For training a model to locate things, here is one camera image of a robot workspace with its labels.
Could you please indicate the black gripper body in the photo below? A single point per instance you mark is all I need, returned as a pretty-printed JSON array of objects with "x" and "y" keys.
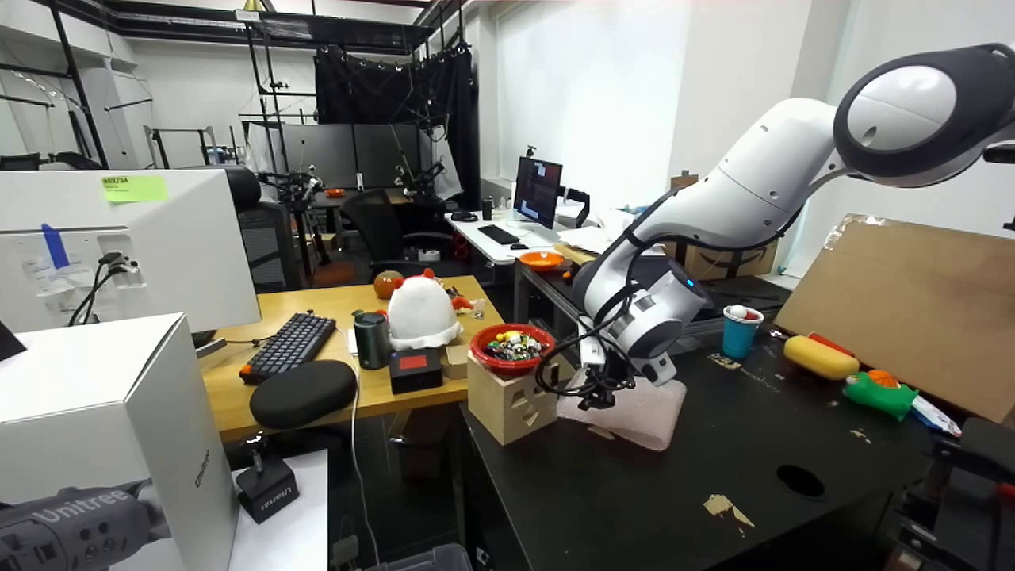
[{"x": 607, "y": 370}]

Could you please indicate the pink bubble plastic sheet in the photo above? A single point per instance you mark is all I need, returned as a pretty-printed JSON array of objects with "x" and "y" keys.
[{"x": 650, "y": 418}]

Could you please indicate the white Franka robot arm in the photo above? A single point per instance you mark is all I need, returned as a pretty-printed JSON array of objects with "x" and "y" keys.
[{"x": 762, "y": 180}]

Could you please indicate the wooden box with holes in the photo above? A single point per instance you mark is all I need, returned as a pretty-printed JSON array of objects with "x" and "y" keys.
[{"x": 510, "y": 414}]

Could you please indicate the red bowl with items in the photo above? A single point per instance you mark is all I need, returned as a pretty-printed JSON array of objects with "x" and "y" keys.
[{"x": 514, "y": 370}]

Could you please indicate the orange bowl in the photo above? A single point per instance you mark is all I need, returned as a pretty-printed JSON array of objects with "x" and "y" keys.
[{"x": 543, "y": 262}]

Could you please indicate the small tan box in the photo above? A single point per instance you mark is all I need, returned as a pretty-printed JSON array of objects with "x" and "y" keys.
[{"x": 457, "y": 362}]

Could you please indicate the blue cup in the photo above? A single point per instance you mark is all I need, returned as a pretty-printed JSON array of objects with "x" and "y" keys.
[{"x": 741, "y": 337}]

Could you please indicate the open cardboard box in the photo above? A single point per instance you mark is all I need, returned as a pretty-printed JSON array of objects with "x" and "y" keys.
[{"x": 734, "y": 266}]

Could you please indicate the small black keyboard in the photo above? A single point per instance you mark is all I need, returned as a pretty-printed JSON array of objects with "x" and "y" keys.
[{"x": 502, "y": 237}]

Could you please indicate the black box with red label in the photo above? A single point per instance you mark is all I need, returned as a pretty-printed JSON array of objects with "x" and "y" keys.
[{"x": 417, "y": 371}]

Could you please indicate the white plastic bag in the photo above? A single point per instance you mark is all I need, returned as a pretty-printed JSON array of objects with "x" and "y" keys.
[{"x": 421, "y": 312}]

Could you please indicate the white desk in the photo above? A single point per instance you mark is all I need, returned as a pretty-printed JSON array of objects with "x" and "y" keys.
[{"x": 475, "y": 237}]

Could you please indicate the black computer monitor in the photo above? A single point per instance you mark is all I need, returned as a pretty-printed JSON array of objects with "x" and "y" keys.
[{"x": 541, "y": 193}]

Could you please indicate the dark green can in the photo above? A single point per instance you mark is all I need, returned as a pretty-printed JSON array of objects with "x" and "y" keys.
[{"x": 373, "y": 340}]

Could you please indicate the orange ball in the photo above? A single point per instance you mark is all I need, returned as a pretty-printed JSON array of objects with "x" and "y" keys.
[{"x": 387, "y": 286}]

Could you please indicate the green toy cylinder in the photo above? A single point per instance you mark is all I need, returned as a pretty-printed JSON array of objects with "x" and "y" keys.
[{"x": 875, "y": 397}]

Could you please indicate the black oval cushion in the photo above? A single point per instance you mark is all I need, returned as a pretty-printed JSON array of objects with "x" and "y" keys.
[{"x": 302, "y": 393}]

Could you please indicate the wooden desk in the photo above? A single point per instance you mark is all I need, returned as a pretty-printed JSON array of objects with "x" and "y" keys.
[{"x": 318, "y": 307}]

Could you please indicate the brown cardboard sheet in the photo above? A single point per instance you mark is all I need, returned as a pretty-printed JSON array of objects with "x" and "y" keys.
[{"x": 907, "y": 301}]

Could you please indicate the white and blue marker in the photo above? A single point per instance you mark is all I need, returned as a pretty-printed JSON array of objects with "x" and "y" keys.
[{"x": 936, "y": 418}]

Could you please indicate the black joystick controller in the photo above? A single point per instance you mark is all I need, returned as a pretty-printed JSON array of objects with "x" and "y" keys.
[{"x": 266, "y": 489}]

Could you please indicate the black curtain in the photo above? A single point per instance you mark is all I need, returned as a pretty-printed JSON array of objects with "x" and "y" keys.
[{"x": 391, "y": 91}]

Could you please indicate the black office chair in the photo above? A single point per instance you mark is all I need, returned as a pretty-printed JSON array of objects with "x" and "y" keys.
[{"x": 263, "y": 240}]

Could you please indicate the white equipment cabinet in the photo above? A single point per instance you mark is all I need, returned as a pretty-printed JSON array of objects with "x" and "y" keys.
[{"x": 178, "y": 249}]

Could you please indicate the large white box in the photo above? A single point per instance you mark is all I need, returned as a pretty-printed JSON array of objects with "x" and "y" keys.
[{"x": 95, "y": 414}]

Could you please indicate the green sticky note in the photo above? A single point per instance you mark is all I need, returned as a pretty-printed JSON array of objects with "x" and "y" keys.
[{"x": 135, "y": 188}]

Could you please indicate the grey Unitree robot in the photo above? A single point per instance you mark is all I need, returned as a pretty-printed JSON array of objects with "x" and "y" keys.
[{"x": 74, "y": 528}]

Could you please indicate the blue tape strip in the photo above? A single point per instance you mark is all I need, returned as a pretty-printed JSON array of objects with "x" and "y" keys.
[{"x": 55, "y": 247}]

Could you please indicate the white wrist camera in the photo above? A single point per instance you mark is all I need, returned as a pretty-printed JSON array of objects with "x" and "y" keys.
[{"x": 656, "y": 370}]

